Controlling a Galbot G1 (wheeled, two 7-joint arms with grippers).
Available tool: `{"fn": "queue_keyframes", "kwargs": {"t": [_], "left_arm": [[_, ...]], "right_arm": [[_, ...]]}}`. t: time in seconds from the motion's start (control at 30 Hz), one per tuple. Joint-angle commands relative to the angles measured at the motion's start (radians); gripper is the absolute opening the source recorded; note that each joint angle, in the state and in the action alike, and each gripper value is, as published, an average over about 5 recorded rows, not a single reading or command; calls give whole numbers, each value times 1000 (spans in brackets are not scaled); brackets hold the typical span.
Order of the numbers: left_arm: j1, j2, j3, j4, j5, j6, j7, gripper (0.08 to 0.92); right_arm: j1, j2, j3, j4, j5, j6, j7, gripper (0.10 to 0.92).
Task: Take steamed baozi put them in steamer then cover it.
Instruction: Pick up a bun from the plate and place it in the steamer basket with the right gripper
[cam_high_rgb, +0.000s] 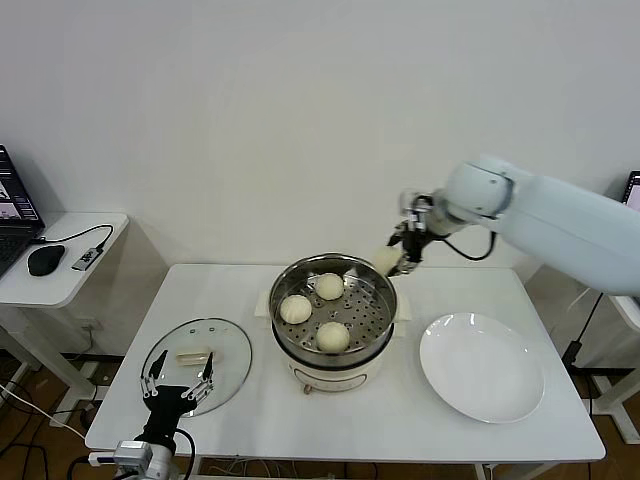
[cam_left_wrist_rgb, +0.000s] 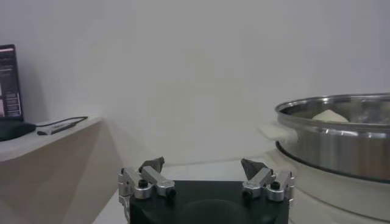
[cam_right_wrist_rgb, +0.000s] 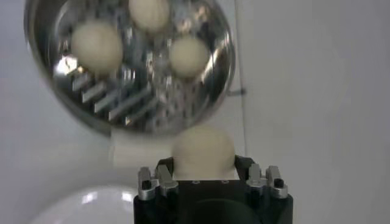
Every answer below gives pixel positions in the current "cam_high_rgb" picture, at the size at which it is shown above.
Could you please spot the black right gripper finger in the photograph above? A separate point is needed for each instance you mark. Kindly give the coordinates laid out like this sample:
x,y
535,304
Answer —
x,y
398,235
406,267

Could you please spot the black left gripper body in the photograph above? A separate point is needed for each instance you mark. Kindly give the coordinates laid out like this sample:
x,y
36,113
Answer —
x,y
167,412

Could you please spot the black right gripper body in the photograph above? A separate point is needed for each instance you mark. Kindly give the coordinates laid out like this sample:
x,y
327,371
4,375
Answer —
x,y
416,245

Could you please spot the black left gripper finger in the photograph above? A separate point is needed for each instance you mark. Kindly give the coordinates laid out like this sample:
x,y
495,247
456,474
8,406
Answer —
x,y
204,381
153,375

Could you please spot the white steamed baozi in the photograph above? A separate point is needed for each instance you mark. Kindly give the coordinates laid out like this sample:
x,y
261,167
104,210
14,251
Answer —
x,y
333,336
296,308
330,286
385,259

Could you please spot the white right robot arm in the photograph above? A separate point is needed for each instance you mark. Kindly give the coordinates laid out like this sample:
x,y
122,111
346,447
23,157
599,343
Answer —
x,y
550,215

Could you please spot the perforated steel steamer basket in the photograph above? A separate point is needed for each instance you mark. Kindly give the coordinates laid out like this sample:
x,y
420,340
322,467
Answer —
x,y
370,320

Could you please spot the cream electric cooking pot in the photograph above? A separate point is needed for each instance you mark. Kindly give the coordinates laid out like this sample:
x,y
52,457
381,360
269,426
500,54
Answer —
x,y
330,377

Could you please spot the white round plate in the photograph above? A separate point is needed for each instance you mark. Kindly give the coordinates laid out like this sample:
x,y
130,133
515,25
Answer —
x,y
480,370

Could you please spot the white side table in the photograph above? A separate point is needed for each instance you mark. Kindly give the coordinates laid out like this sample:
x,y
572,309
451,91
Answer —
x,y
60,285
630,320

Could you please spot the grey usb hub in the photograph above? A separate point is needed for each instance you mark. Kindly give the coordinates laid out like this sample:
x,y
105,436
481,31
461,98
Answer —
x,y
89,259

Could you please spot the black computer mouse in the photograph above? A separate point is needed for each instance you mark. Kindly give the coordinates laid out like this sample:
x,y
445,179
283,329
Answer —
x,y
46,260

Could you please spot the black open laptop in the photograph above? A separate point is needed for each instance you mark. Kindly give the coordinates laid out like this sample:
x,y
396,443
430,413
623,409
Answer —
x,y
632,187
15,200

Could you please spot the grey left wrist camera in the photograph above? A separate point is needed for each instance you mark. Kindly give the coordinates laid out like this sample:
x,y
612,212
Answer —
x,y
132,452

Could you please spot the white wall socket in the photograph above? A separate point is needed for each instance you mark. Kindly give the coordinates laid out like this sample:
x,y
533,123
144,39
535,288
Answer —
x,y
93,328

